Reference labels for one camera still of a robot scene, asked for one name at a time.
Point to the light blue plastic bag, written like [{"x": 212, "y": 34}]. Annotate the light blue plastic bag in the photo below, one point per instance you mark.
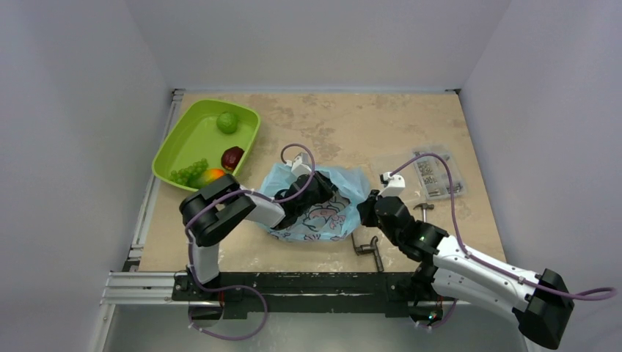
[{"x": 334, "y": 219}]

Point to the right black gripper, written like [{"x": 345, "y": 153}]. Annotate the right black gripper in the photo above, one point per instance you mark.
[{"x": 371, "y": 204}]

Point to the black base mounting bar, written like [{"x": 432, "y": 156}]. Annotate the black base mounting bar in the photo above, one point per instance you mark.
[{"x": 394, "y": 295}]

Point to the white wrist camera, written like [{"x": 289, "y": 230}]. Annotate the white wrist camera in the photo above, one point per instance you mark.
[
  {"x": 392, "y": 185},
  {"x": 300, "y": 165}
]

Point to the green fake leafy vegetable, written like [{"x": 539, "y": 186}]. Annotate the green fake leafy vegetable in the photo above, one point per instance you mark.
[{"x": 186, "y": 175}]

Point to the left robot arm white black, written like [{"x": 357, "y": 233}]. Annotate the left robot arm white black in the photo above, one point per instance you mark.
[{"x": 212, "y": 213}]

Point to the small black-handled hammer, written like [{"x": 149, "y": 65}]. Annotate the small black-handled hammer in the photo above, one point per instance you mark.
[{"x": 424, "y": 207}]

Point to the clear plastic screw box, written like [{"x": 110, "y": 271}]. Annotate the clear plastic screw box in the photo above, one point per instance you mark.
[{"x": 427, "y": 178}]

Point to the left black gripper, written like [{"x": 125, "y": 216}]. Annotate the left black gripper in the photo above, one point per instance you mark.
[{"x": 327, "y": 188}]

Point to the red fake apple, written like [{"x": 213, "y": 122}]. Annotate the red fake apple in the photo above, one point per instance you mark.
[{"x": 231, "y": 158}]

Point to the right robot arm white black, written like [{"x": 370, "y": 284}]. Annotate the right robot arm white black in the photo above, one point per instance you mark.
[{"x": 538, "y": 302}]

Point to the orange red fake mango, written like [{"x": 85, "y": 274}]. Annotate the orange red fake mango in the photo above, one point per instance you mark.
[{"x": 205, "y": 177}]

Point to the green fake lime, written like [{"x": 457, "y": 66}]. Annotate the green fake lime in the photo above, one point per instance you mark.
[{"x": 227, "y": 122}]

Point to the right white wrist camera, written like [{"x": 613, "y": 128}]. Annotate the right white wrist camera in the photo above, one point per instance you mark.
[{"x": 392, "y": 185}]

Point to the dark metal clamp bracket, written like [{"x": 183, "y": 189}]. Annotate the dark metal clamp bracket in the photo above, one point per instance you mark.
[{"x": 369, "y": 248}]

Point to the lime green plastic tray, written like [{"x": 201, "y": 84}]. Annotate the lime green plastic tray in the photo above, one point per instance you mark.
[{"x": 195, "y": 136}]

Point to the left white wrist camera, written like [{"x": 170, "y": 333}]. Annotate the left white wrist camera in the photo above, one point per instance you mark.
[{"x": 300, "y": 165}]

